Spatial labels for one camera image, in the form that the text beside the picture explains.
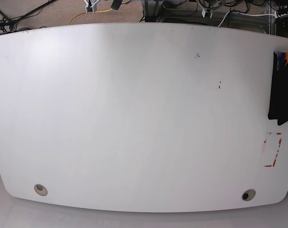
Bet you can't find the black T-shirt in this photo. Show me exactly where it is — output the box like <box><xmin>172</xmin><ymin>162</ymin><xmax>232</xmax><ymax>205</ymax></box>
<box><xmin>268</xmin><ymin>52</ymin><xmax>288</xmax><ymax>126</ymax></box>

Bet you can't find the red tape rectangle marking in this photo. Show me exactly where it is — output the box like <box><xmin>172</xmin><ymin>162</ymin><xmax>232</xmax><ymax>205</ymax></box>
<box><xmin>261</xmin><ymin>132</ymin><xmax>283</xmax><ymax>168</ymax></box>

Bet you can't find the white power strip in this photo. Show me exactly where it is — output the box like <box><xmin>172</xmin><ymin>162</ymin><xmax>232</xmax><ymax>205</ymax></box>
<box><xmin>274</xmin><ymin>6</ymin><xmax>288</xmax><ymax>19</ymax></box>

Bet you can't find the yellow floor cable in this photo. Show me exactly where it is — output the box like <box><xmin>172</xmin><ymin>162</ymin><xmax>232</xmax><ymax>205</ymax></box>
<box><xmin>68</xmin><ymin>8</ymin><xmax>112</xmax><ymax>25</ymax></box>

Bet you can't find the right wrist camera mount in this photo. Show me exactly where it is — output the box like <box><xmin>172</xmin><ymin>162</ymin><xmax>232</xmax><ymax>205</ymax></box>
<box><xmin>84</xmin><ymin>0</ymin><xmax>100</xmax><ymax>13</ymax></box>

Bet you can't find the left table cable grommet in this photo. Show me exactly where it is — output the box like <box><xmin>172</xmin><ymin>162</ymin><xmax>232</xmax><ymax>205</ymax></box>
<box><xmin>34</xmin><ymin>184</ymin><xmax>48</xmax><ymax>196</ymax></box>

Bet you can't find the table cable grommet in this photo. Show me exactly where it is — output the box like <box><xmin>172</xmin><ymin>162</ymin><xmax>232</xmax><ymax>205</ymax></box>
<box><xmin>241</xmin><ymin>189</ymin><xmax>256</xmax><ymax>201</ymax></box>
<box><xmin>34</xmin><ymin>184</ymin><xmax>48</xmax><ymax>196</ymax></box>

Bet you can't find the right table cable grommet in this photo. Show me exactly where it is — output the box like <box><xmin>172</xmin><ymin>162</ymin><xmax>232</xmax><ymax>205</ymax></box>
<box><xmin>241</xmin><ymin>189</ymin><xmax>256</xmax><ymax>201</ymax></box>

